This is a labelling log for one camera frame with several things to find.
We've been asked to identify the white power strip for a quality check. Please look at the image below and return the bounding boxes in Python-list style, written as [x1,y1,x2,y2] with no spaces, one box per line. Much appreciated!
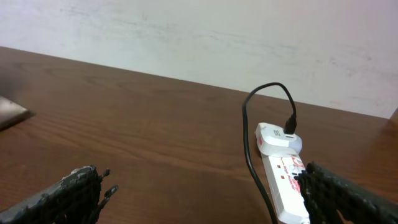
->
[261,154,310,224]

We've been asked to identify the black USB charging cable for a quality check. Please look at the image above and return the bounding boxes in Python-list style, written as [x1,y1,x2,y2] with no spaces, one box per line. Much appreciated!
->
[241,82,298,224]

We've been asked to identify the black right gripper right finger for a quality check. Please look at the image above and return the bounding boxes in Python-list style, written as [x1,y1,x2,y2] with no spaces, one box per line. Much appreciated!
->
[295,162,397,224]

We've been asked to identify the white USB charger adapter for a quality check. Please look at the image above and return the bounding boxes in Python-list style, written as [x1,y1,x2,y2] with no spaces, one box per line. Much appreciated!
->
[255,123,303,157]

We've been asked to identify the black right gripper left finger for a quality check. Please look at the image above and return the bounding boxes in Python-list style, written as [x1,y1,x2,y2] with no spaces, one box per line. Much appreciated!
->
[1,166,119,224]

